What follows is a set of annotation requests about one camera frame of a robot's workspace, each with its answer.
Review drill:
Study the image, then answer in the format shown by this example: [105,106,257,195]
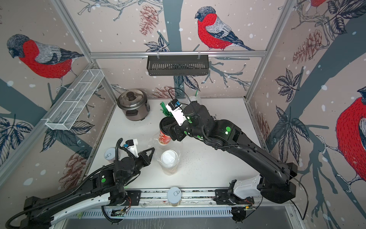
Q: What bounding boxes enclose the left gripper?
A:
[121,147,156,186]

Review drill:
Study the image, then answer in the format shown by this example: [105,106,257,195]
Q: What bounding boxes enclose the red cup black lid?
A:
[158,130,172,146]

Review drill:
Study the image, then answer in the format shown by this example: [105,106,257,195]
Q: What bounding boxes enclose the yellow cup white lid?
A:
[158,150,180,176]

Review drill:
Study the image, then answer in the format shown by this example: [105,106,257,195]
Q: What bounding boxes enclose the clear plastic carrier bag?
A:
[186,90,203,105]

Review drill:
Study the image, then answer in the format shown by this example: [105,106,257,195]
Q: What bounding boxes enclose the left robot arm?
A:
[5,148,155,229]

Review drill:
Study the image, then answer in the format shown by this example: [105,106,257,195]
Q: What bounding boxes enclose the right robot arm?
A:
[160,99,297,205]

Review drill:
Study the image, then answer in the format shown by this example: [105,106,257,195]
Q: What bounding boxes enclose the green straw holder cup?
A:
[160,102,173,117]

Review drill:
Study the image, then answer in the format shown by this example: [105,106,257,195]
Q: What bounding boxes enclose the white can left side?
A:
[104,148,116,163]

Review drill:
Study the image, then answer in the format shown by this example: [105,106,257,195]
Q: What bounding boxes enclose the silver rice cooker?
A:
[117,89,150,121]

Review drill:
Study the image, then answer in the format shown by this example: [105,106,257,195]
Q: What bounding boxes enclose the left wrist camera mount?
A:
[123,139,139,158]

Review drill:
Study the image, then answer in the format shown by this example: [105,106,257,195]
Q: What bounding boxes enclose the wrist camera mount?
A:
[166,99,187,127]
[123,139,139,158]

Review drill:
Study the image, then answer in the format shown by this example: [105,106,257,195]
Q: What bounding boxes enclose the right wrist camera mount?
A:
[166,99,187,127]

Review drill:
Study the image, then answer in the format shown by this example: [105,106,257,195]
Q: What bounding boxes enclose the can on front rail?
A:
[167,187,182,207]

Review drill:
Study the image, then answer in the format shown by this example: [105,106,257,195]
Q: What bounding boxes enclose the black hanging wire basket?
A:
[147,55,209,76]

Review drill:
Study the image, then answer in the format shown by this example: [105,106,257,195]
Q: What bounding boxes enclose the white mesh wall shelf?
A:
[45,69,105,130]

